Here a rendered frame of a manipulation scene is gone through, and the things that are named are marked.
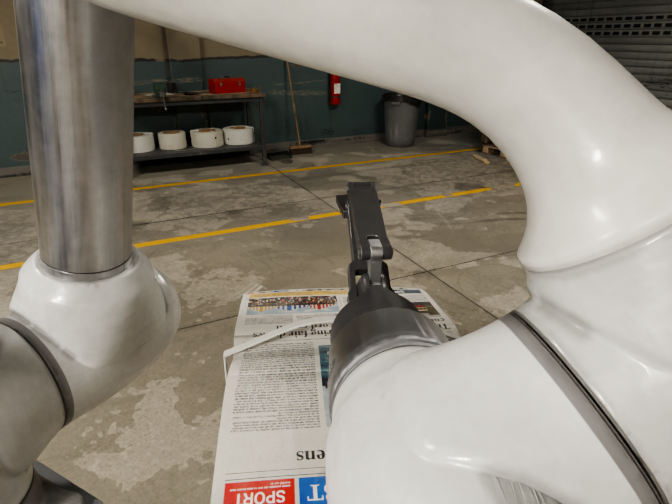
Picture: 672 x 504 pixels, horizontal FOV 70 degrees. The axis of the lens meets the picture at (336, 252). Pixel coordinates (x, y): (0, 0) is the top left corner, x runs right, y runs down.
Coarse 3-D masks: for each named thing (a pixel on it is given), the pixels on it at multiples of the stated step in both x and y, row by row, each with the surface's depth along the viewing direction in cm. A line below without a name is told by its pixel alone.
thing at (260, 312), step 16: (320, 288) 76; (336, 288) 76; (400, 288) 76; (416, 288) 77; (256, 304) 69; (272, 304) 69; (288, 304) 69; (304, 304) 69; (320, 304) 69; (336, 304) 69; (416, 304) 69; (432, 304) 69; (240, 320) 63; (256, 320) 63; (272, 320) 63; (288, 320) 63; (432, 320) 63; (448, 320) 63
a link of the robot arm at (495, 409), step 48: (480, 336) 23; (528, 336) 20; (384, 384) 24; (432, 384) 21; (480, 384) 20; (528, 384) 19; (576, 384) 18; (336, 432) 24; (384, 432) 21; (432, 432) 19; (480, 432) 18; (528, 432) 18; (576, 432) 18; (336, 480) 22; (384, 480) 19; (432, 480) 18; (480, 480) 17; (528, 480) 17; (576, 480) 17; (624, 480) 18
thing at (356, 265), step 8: (352, 224) 43; (352, 232) 43; (352, 240) 42; (352, 248) 42; (352, 256) 42; (352, 264) 41; (360, 264) 41; (384, 264) 41; (352, 272) 41; (360, 272) 42; (384, 272) 41; (352, 280) 40; (352, 288) 40; (352, 296) 40
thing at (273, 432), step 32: (256, 384) 51; (288, 384) 51; (320, 384) 51; (224, 416) 47; (256, 416) 47; (288, 416) 47; (320, 416) 47; (224, 448) 44; (256, 448) 44; (288, 448) 44; (320, 448) 44; (224, 480) 41; (256, 480) 41; (288, 480) 42; (320, 480) 42
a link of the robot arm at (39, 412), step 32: (0, 352) 51; (32, 352) 53; (0, 384) 49; (32, 384) 52; (0, 416) 49; (32, 416) 52; (64, 416) 56; (0, 448) 49; (32, 448) 53; (0, 480) 50
